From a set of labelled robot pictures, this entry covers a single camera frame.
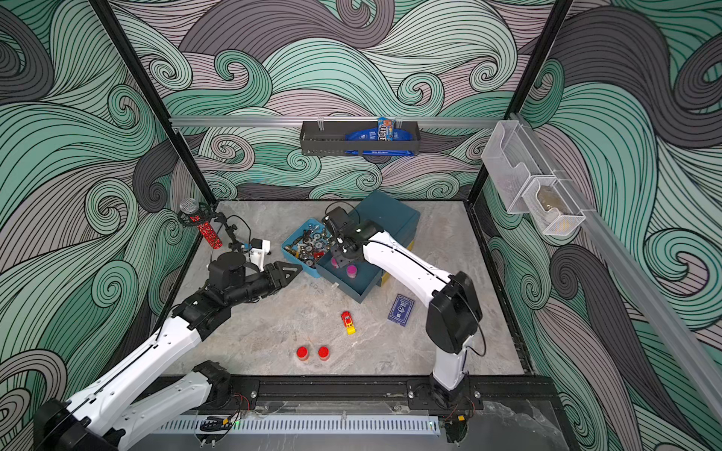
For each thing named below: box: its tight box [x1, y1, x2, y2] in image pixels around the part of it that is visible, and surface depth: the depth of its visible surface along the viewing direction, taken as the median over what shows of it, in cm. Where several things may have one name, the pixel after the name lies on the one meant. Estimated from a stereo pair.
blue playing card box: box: [387, 293, 416, 327], surface depth 89 cm
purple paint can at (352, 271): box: [345, 264, 359, 280], surface depth 89 cm
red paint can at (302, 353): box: [296, 345, 310, 361], surface depth 80 cm
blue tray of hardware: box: [281, 217, 333, 280], surface depth 108 cm
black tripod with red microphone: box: [177, 197, 242, 251], surface depth 87 cm
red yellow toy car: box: [340, 310, 357, 336], surface depth 87 cm
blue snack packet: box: [344, 116, 416, 156], surface depth 92 cm
